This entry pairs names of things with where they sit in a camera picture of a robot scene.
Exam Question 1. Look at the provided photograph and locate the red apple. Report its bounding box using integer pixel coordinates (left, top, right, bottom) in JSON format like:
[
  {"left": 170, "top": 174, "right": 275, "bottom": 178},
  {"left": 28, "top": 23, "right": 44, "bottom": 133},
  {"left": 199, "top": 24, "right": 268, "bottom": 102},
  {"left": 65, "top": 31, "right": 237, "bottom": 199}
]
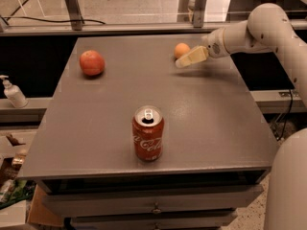
[{"left": 80, "top": 50, "right": 105, "bottom": 76}]

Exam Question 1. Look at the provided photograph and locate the orange fruit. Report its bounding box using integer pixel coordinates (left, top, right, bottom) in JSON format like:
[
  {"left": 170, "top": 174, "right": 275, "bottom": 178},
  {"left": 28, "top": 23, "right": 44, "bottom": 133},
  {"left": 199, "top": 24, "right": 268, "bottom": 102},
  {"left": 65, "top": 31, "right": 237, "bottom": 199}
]
[{"left": 174, "top": 43, "right": 190, "bottom": 58}]

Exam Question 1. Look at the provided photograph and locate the upper grey drawer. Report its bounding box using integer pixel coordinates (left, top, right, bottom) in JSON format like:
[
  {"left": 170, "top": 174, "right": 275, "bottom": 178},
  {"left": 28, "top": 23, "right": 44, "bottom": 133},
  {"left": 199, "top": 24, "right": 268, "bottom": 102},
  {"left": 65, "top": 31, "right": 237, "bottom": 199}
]
[{"left": 42, "top": 185, "right": 263, "bottom": 218}]

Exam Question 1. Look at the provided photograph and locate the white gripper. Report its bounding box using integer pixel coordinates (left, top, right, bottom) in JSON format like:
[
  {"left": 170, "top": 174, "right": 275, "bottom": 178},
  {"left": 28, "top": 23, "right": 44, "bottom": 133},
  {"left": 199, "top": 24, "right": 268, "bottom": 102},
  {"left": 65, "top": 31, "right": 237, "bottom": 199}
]
[{"left": 176, "top": 28, "right": 229, "bottom": 68}]

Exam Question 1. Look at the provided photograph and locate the grey drawer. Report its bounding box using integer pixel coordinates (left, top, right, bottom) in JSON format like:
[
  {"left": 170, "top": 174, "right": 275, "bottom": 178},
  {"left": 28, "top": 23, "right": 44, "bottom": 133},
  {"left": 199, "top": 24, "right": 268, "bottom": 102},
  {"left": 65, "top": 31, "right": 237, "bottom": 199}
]
[
  {"left": 71, "top": 210, "right": 237, "bottom": 230},
  {"left": 42, "top": 185, "right": 263, "bottom": 218}
]

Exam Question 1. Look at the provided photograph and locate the lower grey drawer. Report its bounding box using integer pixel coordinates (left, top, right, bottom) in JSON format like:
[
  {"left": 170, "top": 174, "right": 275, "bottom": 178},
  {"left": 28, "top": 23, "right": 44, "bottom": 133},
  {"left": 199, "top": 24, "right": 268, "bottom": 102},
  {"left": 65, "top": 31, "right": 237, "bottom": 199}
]
[{"left": 71, "top": 210, "right": 237, "bottom": 230}]

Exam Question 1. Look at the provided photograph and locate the white pump bottle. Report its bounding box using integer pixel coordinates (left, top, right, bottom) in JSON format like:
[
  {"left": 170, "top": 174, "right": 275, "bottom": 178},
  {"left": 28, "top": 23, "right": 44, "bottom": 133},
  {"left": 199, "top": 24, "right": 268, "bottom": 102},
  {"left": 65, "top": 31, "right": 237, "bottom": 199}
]
[{"left": 0, "top": 75, "right": 28, "bottom": 108}]

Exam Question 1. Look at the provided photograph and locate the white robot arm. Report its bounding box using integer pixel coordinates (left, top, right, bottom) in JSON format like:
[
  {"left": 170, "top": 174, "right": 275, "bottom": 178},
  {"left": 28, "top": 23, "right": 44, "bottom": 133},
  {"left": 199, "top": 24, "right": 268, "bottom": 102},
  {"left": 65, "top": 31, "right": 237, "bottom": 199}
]
[{"left": 176, "top": 3, "right": 307, "bottom": 230}]

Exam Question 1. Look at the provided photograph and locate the cardboard box with clutter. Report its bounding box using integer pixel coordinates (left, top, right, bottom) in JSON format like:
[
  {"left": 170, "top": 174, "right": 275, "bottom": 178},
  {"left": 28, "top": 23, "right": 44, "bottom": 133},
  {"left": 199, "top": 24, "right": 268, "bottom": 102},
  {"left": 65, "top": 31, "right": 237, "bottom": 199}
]
[{"left": 0, "top": 131, "right": 63, "bottom": 230}]

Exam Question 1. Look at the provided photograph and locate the grey drawer cabinet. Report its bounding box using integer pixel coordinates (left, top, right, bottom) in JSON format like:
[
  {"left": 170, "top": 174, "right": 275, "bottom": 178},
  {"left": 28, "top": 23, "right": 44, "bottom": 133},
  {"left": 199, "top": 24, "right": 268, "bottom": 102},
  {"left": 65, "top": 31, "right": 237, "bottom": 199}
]
[{"left": 20, "top": 35, "right": 277, "bottom": 230}]

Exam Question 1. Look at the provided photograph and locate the red coke can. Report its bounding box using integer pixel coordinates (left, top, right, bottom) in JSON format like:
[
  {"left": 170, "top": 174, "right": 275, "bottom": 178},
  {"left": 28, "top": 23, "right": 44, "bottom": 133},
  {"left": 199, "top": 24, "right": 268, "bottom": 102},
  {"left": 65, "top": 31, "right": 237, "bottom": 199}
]
[{"left": 132, "top": 105, "right": 164, "bottom": 162}]

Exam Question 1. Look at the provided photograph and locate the black cable on floor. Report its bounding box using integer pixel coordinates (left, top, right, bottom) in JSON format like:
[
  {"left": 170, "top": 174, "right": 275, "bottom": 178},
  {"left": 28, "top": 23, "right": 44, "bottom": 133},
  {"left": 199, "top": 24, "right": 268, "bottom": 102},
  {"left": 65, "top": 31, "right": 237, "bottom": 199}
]
[{"left": 0, "top": 14, "right": 106, "bottom": 27}]

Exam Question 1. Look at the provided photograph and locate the metal window rail frame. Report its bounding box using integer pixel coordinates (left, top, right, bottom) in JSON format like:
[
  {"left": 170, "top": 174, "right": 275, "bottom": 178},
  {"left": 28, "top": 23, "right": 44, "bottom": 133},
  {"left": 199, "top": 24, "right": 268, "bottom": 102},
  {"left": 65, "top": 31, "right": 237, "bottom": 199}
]
[{"left": 0, "top": 0, "right": 307, "bottom": 35}]

